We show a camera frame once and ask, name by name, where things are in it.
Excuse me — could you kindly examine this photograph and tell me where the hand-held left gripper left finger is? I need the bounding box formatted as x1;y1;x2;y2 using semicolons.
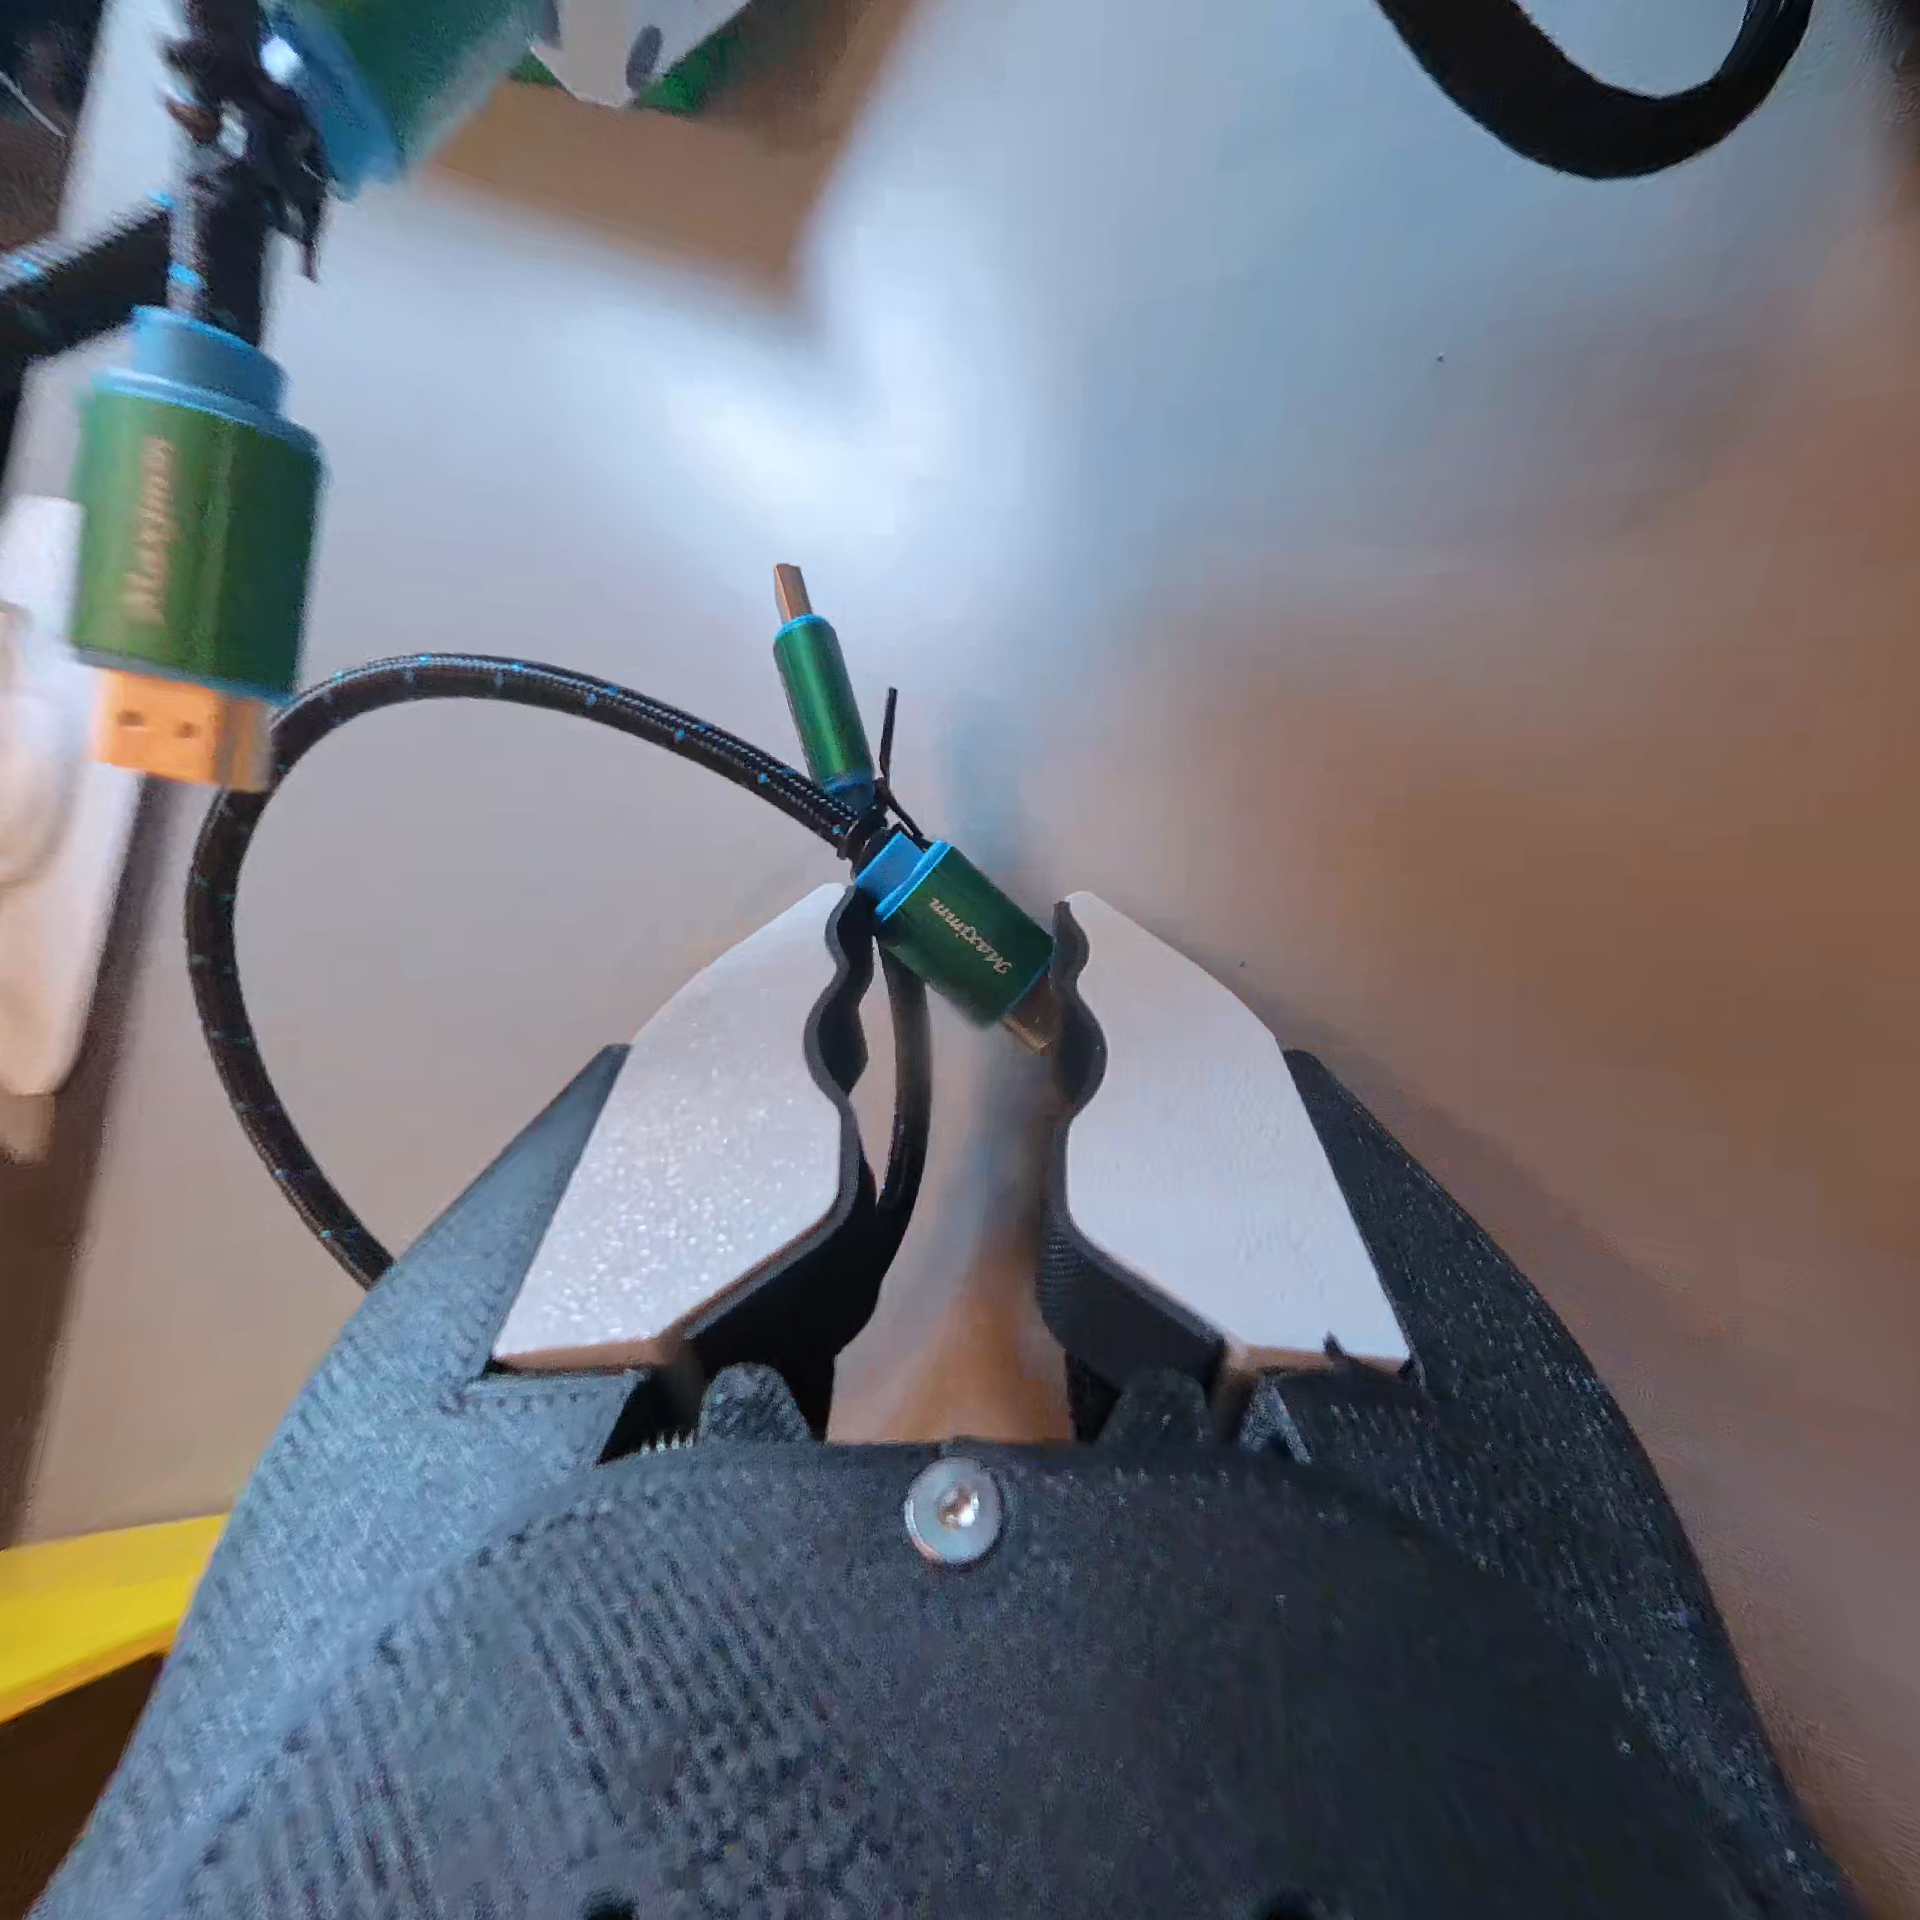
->
490;886;881;1374

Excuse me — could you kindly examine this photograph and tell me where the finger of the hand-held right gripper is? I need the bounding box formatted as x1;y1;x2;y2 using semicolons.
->
532;0;755;113

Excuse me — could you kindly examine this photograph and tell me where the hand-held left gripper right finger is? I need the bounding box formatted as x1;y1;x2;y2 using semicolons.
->
1040;888;1419;1374

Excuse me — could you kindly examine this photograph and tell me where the green-plug braided hdmi cable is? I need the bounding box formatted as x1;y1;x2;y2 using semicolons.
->
183;563;1063;1297
0;0;548;799

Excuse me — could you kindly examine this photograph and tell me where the yellow plastic bin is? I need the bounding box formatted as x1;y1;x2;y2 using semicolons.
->
0;1511;231;1729

